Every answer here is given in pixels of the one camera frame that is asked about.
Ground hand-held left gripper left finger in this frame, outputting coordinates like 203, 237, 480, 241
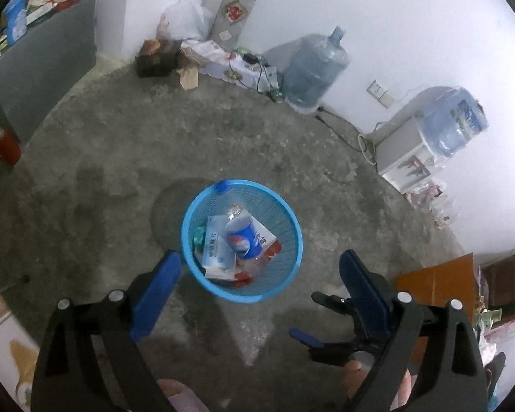
30, 250, 182, 412

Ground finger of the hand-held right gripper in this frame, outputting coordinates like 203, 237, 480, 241
289, 328, 386, 366
311, 291, 361, 324

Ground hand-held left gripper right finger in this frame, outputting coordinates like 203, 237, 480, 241
339, 249, 488, 412

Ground blue mesh basket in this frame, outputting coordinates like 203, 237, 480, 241
181, 179, 303, 304

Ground white blue wipes packet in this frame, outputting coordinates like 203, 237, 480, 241
201, 215, 238, 269

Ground clear plastic bottle blue cap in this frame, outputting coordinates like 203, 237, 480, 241
214, 181, 264, 260

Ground person's right hand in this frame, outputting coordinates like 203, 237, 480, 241
342, 358, 413, 412

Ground orange cardboard sheet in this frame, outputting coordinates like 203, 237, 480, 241
397, 252, 476, 310

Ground clear printed wrappers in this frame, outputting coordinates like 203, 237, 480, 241
405, 180, 452, 229

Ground brown wooden furniture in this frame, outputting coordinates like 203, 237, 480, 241
481, 242, 515, 315

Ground white water dispenser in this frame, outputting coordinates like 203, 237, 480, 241
375, 116, 438, 194

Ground table with patterned cloth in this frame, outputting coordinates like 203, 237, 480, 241
0, 266, 41, 410

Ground red thermos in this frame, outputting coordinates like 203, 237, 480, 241
0, 124, 22, 166

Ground torn cardboard piece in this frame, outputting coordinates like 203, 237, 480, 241
176, 62, 199, 91

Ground clear water jug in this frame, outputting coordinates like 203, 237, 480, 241
281, 26, 352, 110

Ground dark brown box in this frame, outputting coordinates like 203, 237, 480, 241
135, 39, 183, 79

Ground grey cabinet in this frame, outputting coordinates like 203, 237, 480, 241
0, 0, 97, 144

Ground white plastic bag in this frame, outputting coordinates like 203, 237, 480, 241
157, 0, 214, 41

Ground patterned folded board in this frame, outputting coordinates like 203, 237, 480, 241
208, 0, 275, 44

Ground black power cable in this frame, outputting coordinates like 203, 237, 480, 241
313, 105, 363, 140

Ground wall outlet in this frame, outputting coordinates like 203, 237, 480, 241
366, 79, 396, 109

